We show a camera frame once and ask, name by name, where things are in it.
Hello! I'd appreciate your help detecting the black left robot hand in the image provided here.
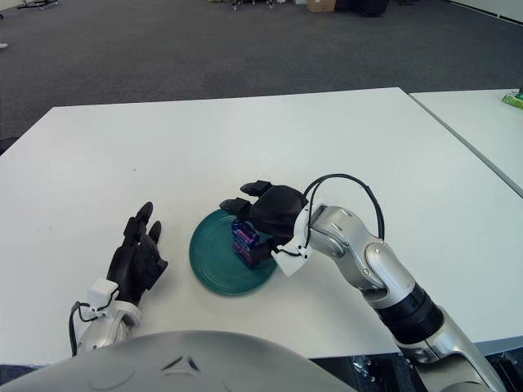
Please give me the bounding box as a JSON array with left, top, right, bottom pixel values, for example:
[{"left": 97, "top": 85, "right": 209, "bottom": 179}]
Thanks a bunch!
[{"left": 106, "top": 201, "right": 169, "bottom": 306}]

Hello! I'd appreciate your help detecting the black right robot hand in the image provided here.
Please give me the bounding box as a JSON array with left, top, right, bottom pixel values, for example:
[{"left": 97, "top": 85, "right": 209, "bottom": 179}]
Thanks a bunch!
[{"left": 219, "top": 179, "right": 310, "bottom": 262}]

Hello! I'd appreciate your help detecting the purple blue gum pack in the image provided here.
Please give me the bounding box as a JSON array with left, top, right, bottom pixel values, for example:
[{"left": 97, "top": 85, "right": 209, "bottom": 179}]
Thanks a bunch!
[{"left": 230, "top": 218, "right": 262, "bottom": 269}]

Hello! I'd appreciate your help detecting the green round plate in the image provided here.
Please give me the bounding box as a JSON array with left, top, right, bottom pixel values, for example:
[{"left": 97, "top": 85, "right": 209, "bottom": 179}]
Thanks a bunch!
[{"left": 189, "top": 209, "right": 279, "bottom": 296}]

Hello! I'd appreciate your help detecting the grey robot torso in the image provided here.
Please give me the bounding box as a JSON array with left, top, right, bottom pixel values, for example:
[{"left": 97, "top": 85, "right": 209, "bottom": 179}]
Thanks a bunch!
[{"left": 0, "top": 330, "right": 348, "bottom": 392}]

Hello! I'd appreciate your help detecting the white rectangular table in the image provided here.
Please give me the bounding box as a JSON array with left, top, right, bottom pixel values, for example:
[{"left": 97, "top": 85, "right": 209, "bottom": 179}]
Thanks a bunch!
[
  {"left": 0, "top": 86, "right": 523, "bottom": 367},
  {"left": 408, "top": 88, "right": 523, "bottom": 191}
]

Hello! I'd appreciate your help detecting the metal wheeled rack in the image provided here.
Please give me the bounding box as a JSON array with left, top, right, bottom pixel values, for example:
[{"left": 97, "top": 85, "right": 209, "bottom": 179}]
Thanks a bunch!
[{"left": 228, "top": 0, "right": 287, "bottom": 9}]

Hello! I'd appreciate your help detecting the black cabinet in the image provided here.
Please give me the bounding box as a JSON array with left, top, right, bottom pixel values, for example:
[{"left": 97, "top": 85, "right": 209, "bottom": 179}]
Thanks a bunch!
[{"left": 334, "top": 0, "right": 389, "bottom": 17}]

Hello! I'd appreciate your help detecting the black stand base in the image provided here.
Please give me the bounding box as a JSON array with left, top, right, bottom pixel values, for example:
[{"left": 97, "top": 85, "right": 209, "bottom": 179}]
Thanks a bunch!
[{"left": 16, "top": 0, "right": 58, "bottom": 10}]

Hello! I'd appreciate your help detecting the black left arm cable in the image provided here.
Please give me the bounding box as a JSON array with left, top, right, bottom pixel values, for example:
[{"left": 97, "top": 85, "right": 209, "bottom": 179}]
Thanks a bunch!
[{"left": 68, "top": 300, "right": 119, "bottom": 358}]

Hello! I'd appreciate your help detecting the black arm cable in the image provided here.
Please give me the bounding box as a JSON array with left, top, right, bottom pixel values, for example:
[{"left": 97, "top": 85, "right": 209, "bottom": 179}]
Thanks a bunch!
[
  {"left": 304, "top": 174, "right": 387, "bottom": 242},
  {"left": 68, "top": 300, "right": 119, "bottom": 358}
]

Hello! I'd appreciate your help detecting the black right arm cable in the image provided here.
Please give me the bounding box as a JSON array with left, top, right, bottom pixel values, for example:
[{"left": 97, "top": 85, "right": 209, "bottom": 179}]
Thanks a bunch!
[{"left": 304, "top": 174, "right": 387, "bottom": 242}]

